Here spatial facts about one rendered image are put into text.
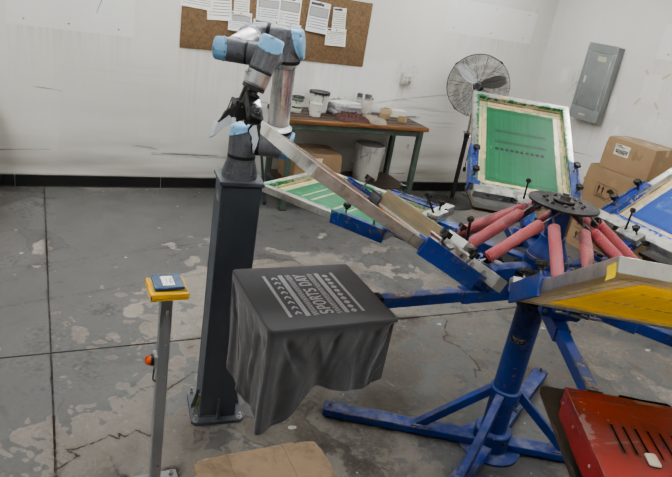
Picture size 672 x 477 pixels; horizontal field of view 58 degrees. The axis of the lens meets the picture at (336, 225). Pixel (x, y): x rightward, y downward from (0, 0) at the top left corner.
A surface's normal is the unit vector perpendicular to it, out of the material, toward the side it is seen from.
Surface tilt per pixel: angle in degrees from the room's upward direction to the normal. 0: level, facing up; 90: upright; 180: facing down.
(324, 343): 94
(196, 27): 90
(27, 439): 0
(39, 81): 90
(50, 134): 90
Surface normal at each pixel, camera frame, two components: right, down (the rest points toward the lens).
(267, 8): 0.41, 0.36
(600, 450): 0.16, -0.92
